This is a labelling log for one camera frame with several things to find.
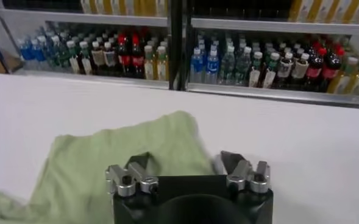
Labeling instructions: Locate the small red-cap cola bottle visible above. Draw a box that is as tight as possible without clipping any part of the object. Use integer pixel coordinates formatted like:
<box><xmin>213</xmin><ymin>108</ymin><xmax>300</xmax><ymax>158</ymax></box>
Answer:
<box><xmin>130</xmin><ymin>33</ymin><xmax>146</xmax><ymax>79</ymax></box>
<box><xmin>117</xmin><ymin>35</ymin><xmax>132</xmax><ymax>77</ymax></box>
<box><xmin>321</xmin><ymin>47</ymin><xmax>346</xmax><ymax>93</ymax></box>
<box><xmin>304</xmin><ymin>47</ymin><xmax>328</xmax><ymax>91</ymax></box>

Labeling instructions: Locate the light green polo shirt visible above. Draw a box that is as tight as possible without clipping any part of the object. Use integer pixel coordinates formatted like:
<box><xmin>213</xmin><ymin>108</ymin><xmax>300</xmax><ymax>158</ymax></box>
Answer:
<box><xmin>0</xmin><ymin>110</ymin><xmax>216</xmax><ymax>224</ymax></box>

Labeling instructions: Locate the small blue water bottle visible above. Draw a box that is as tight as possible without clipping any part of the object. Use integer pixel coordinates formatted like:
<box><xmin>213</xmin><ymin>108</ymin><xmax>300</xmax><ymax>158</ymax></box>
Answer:
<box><xmin>29</xmin><ymin>38</ymin><xmax>48</xmax><ymax>70</ymax></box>
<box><xmin>204</xmin><ymin>48</ymin><xmax>220</xmax><ymax>85</ymax></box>
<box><xmin>190</xmin><ymin>47</ymin><xmax>204</xmax><ymax>83</ymax></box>
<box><xmin>16</xmin><ymin>38</ymin><xmax>34</xmax><ymax>69</ymax></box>

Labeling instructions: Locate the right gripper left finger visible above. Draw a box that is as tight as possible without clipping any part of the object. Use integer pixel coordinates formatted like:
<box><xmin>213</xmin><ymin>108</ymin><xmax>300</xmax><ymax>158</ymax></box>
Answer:
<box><xmin>105</xmin><ymin>152</ymin><xmax>159</xmax><ymax>197</ymax></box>

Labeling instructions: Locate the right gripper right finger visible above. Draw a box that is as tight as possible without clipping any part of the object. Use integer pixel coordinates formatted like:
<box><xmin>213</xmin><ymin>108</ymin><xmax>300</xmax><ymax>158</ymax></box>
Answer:
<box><xmin>220</xmin><ymin>150</ymin><xmax>272</xmax><ymax>194</ymax></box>

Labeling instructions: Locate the small clear green-tinted bottle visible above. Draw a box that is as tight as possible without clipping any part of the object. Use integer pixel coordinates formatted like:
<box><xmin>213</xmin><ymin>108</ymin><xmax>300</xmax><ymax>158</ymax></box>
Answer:
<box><xmin>44</xmin><ymin>35</ymin><xmax>61</xmax><ymax>70</ymax></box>
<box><xmin>57</xmin><ymin>38</ymin><xmax>72</xmax><ymax>72</ymax></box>
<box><xmin>235</xmin><ymin>46</ymin><xmax>252</xmax><ymax>86</ymax></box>
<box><xmin>219</xmin><ymin>44</ymin><xmax>236</xmax><ymax>85</ymax></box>

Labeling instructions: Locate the glass-sided drinks display shelf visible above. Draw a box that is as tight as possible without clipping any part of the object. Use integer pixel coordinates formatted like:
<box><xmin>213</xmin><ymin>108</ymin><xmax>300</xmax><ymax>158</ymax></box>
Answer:
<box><xmin>172</xmin><ymin>0</ymin><xmax>359</xmax><ymax>110</ymax></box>
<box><xmin>0</xmin><ymin>0</ymin><xmax>180</xmax><ymax>91</ymax></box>

